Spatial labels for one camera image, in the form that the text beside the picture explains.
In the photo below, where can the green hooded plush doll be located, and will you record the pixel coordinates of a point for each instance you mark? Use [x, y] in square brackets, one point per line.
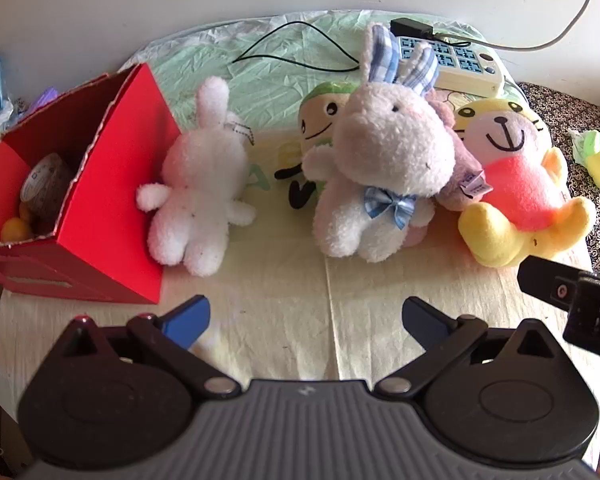
[325, 110]

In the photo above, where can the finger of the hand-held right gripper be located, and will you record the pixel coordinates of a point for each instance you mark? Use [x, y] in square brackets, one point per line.
[592, 315]
[542, 280]

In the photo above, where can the red cardboard box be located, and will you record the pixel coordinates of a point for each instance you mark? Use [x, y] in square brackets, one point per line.
[110, 210]

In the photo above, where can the black power adapter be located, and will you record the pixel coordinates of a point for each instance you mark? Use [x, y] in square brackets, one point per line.
[410, 26]

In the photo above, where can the patterned brown sofa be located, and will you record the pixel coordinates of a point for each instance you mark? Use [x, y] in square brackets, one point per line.
[570, 120]

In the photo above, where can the tape roll in box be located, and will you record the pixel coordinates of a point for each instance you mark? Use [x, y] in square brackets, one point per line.
[45, 185]

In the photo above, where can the yellow plush bear pink shirt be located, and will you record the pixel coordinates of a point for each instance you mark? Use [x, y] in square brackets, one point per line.
[520, 190]

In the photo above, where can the white plush rabbit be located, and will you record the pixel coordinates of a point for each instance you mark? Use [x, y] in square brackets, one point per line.
[200, 180]

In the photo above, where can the purple tissue pack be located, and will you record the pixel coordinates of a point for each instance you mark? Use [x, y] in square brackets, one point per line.
[45, 97]

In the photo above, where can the plush rabbit with checked ears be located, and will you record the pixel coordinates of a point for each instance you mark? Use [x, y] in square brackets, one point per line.
[385, 140]

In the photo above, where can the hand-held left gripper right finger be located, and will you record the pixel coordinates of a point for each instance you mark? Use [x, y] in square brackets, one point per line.
[422, 322]

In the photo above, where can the cream and blue power strip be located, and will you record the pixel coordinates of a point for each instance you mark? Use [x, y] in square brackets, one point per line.
[472, 77]

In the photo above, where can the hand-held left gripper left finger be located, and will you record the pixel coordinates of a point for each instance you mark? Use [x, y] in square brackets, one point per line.
[187, 317]

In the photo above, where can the pink plush toy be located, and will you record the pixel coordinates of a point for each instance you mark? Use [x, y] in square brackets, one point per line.
[460, 170]

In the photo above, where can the orange ball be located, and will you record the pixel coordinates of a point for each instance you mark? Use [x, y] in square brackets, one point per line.
[16, 230]

